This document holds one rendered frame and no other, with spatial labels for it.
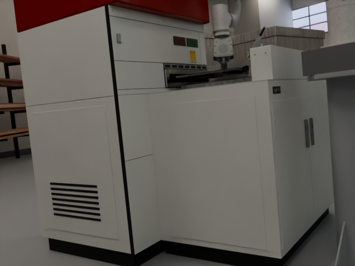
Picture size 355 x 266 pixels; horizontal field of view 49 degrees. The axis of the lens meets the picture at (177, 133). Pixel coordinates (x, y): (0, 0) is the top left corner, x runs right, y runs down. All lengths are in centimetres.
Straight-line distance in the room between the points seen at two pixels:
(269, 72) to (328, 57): 23
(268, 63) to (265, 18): 1058
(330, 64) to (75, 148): 123
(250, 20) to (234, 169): 1066
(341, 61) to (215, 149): 62
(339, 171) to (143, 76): 98
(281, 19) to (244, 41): 664
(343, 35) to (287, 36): 454
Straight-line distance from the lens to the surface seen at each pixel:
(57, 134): 210
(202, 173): 178
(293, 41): 636
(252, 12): 1221
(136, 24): 194
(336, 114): 168
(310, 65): 166
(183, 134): 180
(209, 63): 848
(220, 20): 204
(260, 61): 168
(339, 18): 170
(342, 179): 171
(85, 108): 192
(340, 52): 160
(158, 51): 204
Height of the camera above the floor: 76
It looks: 4 degrees down
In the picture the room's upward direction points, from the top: 5 degrees counter-clockwise
